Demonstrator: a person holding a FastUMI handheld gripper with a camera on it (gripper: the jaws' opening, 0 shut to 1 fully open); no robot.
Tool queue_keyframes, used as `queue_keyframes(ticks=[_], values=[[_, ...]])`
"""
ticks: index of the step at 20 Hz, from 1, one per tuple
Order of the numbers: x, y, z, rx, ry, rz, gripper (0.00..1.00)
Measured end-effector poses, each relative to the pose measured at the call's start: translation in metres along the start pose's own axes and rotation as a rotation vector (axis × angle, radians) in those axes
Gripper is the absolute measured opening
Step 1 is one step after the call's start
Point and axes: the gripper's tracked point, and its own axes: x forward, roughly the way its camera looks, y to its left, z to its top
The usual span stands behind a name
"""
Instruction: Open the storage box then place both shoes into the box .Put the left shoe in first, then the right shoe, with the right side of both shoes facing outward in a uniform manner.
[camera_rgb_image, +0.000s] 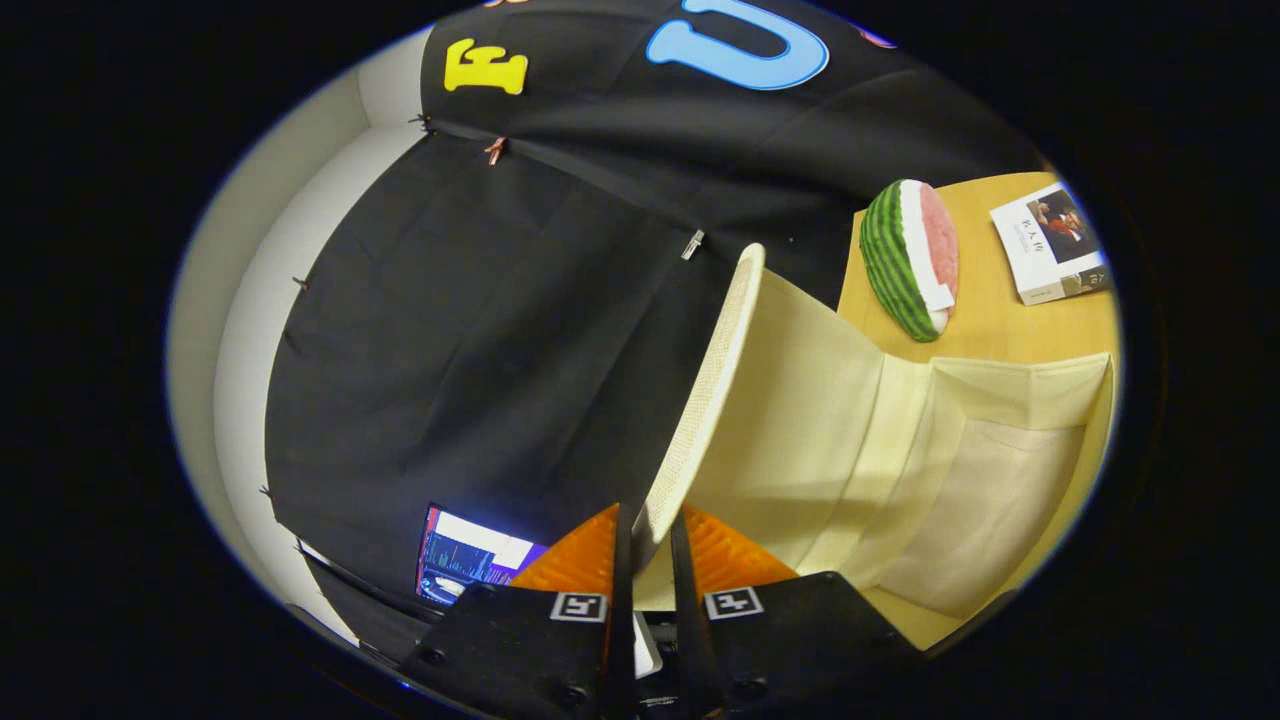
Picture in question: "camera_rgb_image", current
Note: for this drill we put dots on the black backdrop cloth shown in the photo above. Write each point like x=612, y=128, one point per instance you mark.
x=450, y=350

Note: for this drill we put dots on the watermelon slice toy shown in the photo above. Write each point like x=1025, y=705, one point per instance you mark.
x=900, y=260

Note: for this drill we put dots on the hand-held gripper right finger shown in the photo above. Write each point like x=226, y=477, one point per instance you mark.
x=690, y=640

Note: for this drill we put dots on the copper clothes peg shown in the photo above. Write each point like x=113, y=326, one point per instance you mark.
x=494, y=150

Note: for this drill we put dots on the silver clip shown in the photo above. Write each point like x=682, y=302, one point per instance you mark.
x=692, y=244

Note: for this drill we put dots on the white book with portrait cover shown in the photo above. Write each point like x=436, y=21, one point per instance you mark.
x=1050, y=240

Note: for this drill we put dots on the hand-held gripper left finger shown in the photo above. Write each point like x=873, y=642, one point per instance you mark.
x=620, y=650

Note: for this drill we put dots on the computer monitor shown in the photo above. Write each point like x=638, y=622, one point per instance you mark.
x=470, y=555

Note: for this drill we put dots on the beige fabric storage box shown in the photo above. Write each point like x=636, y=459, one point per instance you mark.
x=800, y=430

